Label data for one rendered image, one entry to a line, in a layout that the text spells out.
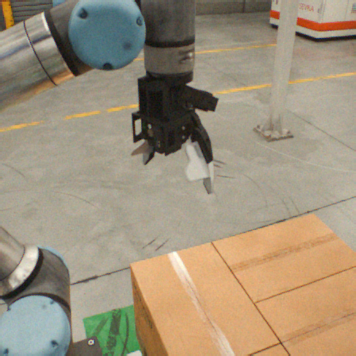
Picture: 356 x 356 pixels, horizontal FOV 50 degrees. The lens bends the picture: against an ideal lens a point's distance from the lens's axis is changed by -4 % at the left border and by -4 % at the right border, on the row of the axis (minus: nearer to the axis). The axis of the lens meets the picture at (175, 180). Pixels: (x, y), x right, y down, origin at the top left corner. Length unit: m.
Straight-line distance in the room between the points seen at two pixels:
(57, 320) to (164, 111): 0.37
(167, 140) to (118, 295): 1.85
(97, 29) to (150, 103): 0.22
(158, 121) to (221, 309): 1.12
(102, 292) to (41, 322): 1.74
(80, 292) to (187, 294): 0.95
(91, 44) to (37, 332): 0.46
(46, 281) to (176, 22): 0.50
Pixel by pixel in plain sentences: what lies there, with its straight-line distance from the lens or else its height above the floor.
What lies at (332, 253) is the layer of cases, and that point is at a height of 0.54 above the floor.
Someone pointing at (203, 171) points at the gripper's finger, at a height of 1.46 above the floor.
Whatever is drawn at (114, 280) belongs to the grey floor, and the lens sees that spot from 2.47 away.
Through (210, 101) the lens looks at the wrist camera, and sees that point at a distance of 0.68.
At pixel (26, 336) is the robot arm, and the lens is 0.69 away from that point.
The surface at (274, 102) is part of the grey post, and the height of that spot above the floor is 0.35.
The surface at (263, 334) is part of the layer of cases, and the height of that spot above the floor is 0.54.
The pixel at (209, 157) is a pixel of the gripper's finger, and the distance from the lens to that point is 0.64.
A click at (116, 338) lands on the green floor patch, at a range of 2.21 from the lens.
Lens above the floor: 1.79
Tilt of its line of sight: 33 degrees down
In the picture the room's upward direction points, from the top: straight up
